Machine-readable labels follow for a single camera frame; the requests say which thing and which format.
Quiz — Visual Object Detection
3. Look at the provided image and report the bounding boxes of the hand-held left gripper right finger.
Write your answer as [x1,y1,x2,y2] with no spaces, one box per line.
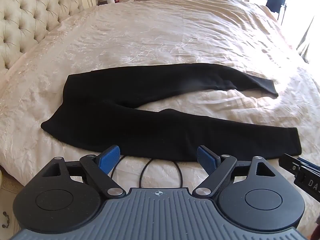
[193,145,277,197]

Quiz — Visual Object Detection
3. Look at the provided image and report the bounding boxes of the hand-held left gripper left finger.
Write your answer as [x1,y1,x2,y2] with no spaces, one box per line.
[41,145,125,197]

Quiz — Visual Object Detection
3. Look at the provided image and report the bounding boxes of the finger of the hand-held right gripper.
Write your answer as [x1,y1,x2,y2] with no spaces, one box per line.
[278,153,320,174]

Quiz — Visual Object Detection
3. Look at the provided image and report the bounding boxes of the black pants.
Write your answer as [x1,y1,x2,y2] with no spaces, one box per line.
[41,63,302,161]

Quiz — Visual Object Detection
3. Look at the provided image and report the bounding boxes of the cream bedside cabinet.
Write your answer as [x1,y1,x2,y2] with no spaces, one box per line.
[0,170,13,233]

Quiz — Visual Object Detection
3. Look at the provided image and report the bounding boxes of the cream embroidered bedspread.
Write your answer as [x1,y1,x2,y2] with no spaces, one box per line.
[0,0,320,230]

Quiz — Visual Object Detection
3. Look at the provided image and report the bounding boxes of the cream tufted headboard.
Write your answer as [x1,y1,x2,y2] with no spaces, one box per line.
[0,0,97,69]

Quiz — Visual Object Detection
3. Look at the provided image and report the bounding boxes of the black cable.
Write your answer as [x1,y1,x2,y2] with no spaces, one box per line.
[110,155,185,188]

